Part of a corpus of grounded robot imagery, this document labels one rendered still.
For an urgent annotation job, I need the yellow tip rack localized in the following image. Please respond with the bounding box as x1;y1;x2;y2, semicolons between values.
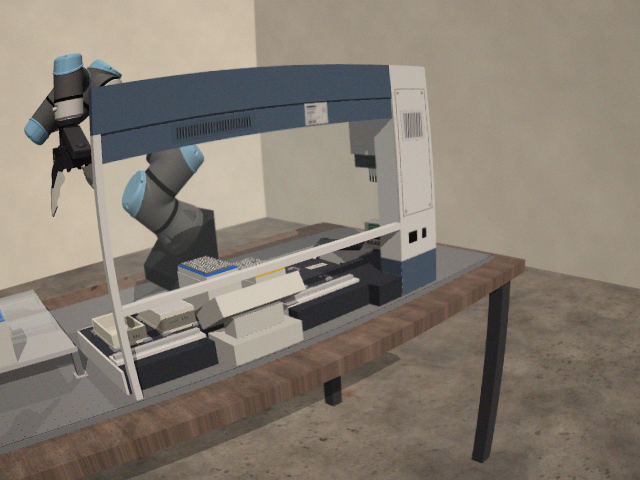
241;267;286;288

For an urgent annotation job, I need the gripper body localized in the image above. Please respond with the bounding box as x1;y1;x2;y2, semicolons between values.
53;116;88;172

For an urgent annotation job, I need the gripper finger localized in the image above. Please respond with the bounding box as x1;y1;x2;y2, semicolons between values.
82;156;94;189
51;156;65;217

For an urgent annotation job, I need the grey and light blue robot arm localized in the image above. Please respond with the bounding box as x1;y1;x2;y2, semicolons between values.
24;53;122;160

